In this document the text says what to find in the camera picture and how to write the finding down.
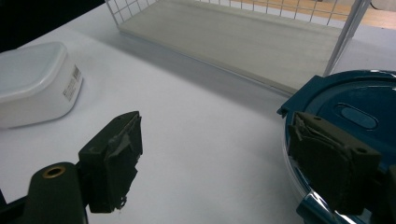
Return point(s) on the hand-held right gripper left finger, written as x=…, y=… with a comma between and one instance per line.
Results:
x=106, y=174

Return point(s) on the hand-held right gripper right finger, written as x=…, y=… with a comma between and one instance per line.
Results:
x=333, y=161

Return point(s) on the round container with blue lid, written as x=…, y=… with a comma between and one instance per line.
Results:
x=358, y=93

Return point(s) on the white plastic lidded container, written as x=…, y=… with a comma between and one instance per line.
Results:
x=31, y=77

